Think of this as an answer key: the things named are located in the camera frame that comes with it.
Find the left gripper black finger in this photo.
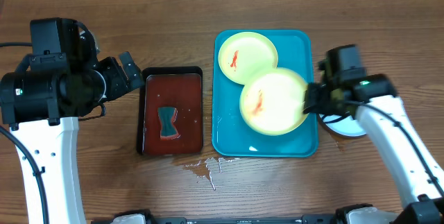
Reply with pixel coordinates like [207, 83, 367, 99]
[119, 51, 137, 75]
[126, 64, 145, 91]

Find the white plate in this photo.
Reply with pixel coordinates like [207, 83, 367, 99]
[318, 114, 366, 139]

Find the yellow plate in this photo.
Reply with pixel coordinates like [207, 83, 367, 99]
[239, 68, 308, 136]
[217, 31, 278, 85]

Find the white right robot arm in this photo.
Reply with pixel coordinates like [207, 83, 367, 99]
[304, 74, 443, 223]

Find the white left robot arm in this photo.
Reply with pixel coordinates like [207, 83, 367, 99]
[1, 18, 144, 223]

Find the black rectangular tray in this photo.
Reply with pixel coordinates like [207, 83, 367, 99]
[137, 66, 205, 156]

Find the blue plastic tray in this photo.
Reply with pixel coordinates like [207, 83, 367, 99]
[212, 29, 318, 158]

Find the clear container with red water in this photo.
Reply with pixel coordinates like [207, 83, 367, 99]
[143, 73, 204, 155]

